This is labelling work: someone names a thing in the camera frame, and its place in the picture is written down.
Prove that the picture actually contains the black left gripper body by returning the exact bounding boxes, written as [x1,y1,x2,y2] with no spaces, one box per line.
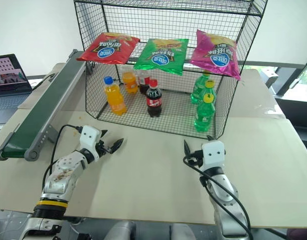
[95,139,114,159]

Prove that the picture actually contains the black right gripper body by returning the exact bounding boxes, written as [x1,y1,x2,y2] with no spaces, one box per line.
[186,149,204,168]

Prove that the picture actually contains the green soda bottle yellow cap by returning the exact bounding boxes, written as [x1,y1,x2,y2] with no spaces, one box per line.
[194,93,216,134]
[202,80,217,101]
[190,70,211,105]

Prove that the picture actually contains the orange soda bottle blue cap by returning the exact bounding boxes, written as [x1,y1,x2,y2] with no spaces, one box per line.
[103,76,128,117]

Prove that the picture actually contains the cola bottle red cap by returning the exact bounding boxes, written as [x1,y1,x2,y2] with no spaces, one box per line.
[145,78,163,119]
[137,68,152,96]

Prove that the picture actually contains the grey rounded shape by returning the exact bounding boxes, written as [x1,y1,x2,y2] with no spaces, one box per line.
[169,223,197,240]
[110,220,135,240]

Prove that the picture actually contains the magenta chips bag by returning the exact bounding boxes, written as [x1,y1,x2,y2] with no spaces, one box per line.
[188,29,242,81]

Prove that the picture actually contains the red chips bag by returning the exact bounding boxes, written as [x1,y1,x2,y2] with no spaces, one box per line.
[75,32,141,66]

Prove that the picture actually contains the green chips bag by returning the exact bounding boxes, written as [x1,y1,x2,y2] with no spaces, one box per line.
[133,37,190,77]

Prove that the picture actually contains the grey open laptop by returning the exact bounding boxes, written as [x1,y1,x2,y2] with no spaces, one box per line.
[0,53,34,126]

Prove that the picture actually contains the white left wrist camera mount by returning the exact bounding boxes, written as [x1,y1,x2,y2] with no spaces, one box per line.
[79,125,104,161]

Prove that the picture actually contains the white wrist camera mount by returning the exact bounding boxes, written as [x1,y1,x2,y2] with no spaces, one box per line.
[201,140,226,169]
[79,125,104,161]

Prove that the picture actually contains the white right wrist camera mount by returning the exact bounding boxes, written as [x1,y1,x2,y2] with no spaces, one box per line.
[201,140,226,169]

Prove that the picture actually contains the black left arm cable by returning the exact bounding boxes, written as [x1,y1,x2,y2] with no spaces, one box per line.
[41,123,83,194]

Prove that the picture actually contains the green conveyor belt grey frame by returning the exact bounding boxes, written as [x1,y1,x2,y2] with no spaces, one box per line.
[0,48,88,162]

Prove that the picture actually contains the black wire mesh shelf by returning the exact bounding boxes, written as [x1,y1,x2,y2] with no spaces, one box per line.
[73,0,269,141]

